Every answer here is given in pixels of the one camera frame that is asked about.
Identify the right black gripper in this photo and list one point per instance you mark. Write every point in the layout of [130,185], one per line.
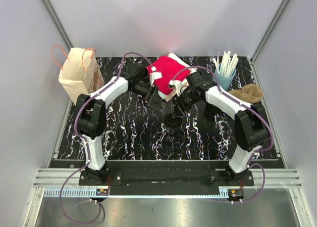
[177,111]

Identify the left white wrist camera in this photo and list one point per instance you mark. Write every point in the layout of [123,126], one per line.
[154,75]

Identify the aluminium frame rail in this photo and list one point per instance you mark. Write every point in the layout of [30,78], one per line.
[170,198]

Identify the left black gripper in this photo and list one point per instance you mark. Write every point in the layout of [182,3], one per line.
[151,97]

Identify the stack of napkins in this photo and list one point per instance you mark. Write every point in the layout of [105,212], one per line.
[183,63]

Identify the blue straw holder cup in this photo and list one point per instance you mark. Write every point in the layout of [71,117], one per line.
[224,82]

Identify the paper takeout bag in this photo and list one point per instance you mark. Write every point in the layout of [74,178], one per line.
[80,73]

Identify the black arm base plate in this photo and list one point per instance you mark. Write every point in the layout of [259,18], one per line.
[166,178]

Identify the bottom cardboard cup carrier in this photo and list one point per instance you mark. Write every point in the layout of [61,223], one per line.
[250,93]

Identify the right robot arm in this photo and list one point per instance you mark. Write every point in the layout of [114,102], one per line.
[250,126]

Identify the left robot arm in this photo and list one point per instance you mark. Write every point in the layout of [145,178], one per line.
[90,121]

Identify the black coffee cup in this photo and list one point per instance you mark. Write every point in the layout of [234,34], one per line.
[143,74]
[172,130]

